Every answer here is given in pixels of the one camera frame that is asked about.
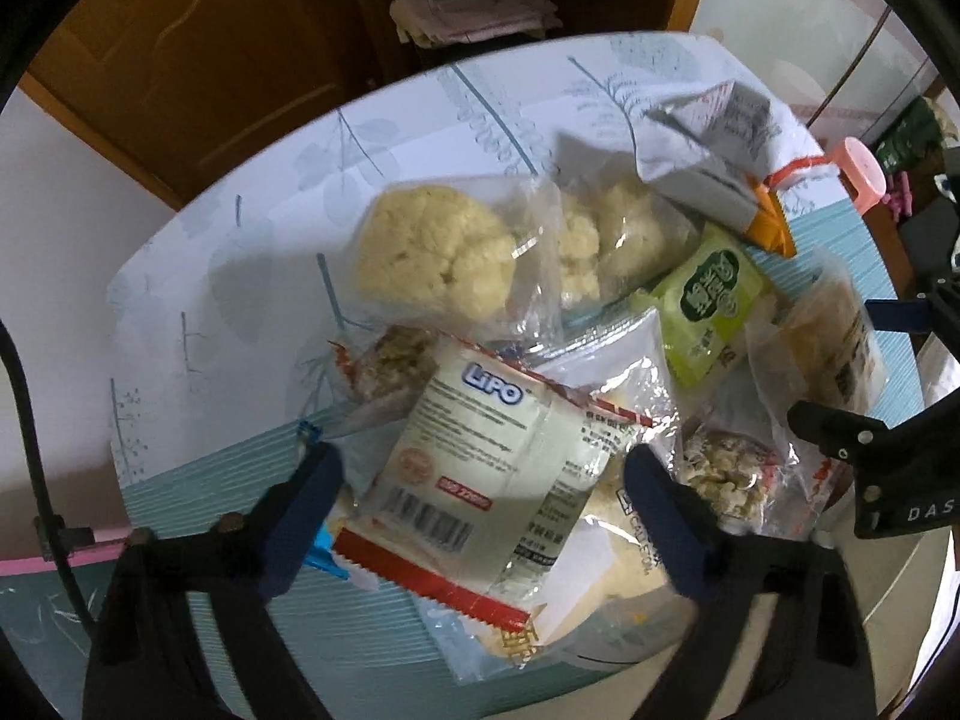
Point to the leaf patterned teal tablecloth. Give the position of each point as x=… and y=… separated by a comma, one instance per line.
x=223, y=319

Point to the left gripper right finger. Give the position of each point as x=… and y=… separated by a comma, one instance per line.
x=814, y=661

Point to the round yellow pastry bag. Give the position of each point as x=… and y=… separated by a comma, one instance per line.
x=474, y=256

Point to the green chalkboard pink frame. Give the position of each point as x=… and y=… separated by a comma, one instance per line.
x=41, y=625

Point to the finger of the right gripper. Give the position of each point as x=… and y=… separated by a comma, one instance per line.
x=841, y=434
x=893, y=315

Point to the large yellow cake bag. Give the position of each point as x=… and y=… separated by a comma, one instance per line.
x=606, y=605

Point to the Lipo biscuit packet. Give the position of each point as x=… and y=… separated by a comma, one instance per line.
x=485, y=484

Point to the wooden door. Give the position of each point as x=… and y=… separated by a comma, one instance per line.
x=178, y=92

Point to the pale sliding wardrobe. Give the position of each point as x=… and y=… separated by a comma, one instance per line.
x=846, y=68

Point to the nut bar red packet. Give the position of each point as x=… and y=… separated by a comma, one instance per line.
x=376, y=374

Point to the nut cluster snack packet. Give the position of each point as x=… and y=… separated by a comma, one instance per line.
x=744, y=464

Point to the white orange snack packet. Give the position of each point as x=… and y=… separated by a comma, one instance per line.
x=722, y=153

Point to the pink plastic stool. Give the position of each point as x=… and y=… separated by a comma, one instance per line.
x=860, y=173

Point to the lumpy yellow pastry bag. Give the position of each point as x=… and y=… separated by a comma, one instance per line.
x=616, y=239

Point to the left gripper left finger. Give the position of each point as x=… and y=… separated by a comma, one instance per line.
x=146, y=660

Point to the green label snack pack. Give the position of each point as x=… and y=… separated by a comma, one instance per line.
x=703, y=304

